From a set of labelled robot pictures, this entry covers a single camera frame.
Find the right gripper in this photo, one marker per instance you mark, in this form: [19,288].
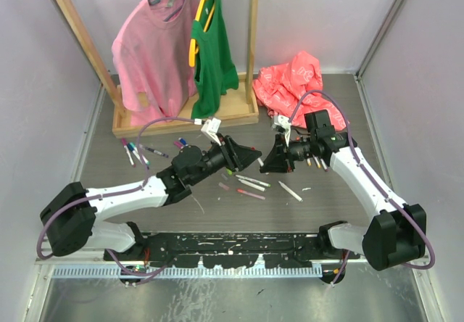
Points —
[280,160]

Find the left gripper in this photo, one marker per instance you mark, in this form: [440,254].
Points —
[237,157]

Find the green capped marker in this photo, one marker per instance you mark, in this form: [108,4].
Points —
[253,180]

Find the grey capped white marker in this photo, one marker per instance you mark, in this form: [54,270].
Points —
[252,185]

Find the pink pen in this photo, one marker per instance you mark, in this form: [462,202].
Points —
[250,194]

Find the clear pink pen cap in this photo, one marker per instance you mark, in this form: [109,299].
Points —
[223,186]

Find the yellow capped marker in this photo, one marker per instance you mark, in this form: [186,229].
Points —
[317,162]

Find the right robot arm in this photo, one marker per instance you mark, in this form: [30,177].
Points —
[396,232]

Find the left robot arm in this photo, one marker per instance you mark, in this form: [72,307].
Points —
[78,218]

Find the dark purple pen at left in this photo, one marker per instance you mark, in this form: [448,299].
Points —
[154,151]

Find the wooden clothes rack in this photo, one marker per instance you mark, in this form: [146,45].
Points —
[237,107]

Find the coral printed cloth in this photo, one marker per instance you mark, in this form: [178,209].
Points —
[294,89]

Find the green tank top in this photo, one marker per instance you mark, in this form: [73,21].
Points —
[215,72]

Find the yellow hanger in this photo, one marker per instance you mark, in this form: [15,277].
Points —
[203,17]

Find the pink t-shirt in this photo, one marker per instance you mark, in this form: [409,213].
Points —
[151,57]

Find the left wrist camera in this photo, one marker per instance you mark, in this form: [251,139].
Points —
[210,129]

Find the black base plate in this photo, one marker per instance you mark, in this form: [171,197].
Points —
[230,250]

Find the slotted cable duct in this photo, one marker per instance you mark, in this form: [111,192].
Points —
[257,271]

